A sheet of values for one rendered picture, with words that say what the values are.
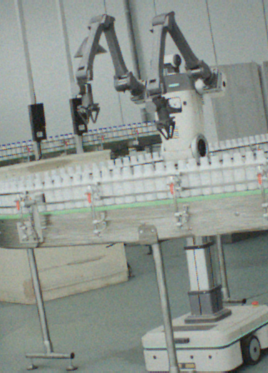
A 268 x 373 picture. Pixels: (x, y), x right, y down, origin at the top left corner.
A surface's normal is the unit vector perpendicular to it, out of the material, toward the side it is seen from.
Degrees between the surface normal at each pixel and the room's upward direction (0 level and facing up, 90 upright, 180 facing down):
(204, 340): 90
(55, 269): 89
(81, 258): 90
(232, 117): 91
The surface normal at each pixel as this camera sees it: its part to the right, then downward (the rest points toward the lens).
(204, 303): -0.55, 0.13
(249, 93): 0.61, -0.05
